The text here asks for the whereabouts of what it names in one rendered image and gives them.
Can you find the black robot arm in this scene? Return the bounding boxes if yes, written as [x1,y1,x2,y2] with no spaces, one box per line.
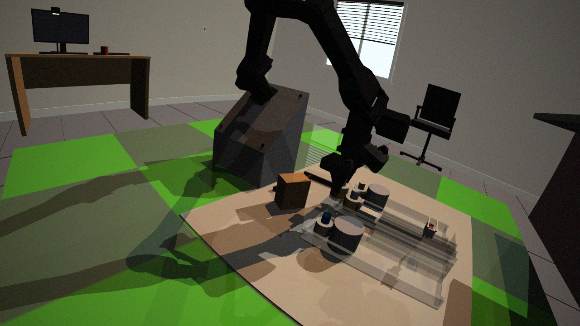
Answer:
[235,0,411,173]

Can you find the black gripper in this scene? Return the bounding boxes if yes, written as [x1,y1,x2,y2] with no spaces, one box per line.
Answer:
[320,124,372,193]

